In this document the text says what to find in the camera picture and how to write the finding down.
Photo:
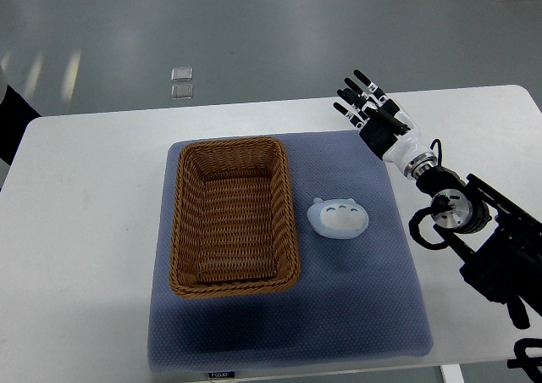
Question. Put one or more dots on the blue white plush toy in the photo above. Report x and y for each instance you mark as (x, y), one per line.
(338, 218)

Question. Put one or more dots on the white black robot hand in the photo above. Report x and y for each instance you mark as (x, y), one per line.
(389, 131)

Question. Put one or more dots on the upper floor metal plate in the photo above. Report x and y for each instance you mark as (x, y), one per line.
(181, 73)

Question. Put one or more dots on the black device lower right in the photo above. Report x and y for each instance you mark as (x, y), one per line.
(531, 366)

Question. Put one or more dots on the brown wicker basket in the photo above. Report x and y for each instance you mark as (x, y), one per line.
(234, 227)

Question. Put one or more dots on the dark object at left edge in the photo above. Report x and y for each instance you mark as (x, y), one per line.
(16, 114)

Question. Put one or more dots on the white table leg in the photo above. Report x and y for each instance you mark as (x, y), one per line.
(452, 373)

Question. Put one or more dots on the blue padded mat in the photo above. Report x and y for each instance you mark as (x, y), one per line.
(355, 299)

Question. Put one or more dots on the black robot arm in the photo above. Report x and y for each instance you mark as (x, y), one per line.
(498, 242)

